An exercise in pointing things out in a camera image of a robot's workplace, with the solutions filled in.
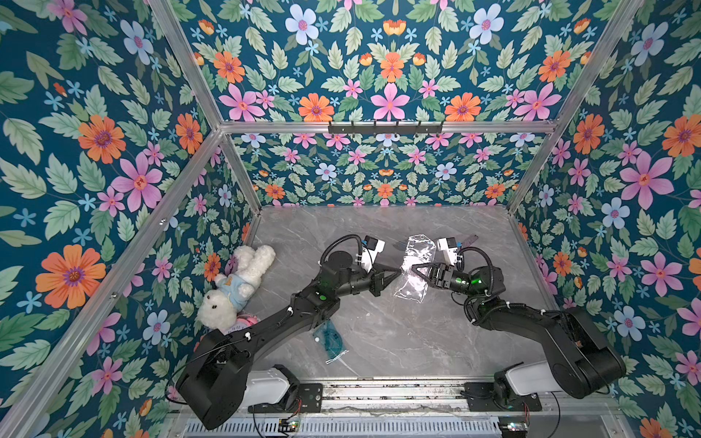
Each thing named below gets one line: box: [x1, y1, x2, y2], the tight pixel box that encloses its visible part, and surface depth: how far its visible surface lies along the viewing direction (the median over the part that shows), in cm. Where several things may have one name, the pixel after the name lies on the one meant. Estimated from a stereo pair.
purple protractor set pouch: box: [393, 233, 437, 303], surface depth 75 cm
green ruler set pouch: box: [312, 318, 350, 365], surface depth 86 cm
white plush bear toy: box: [197, 244, 276, 332], surface depth 86 cm
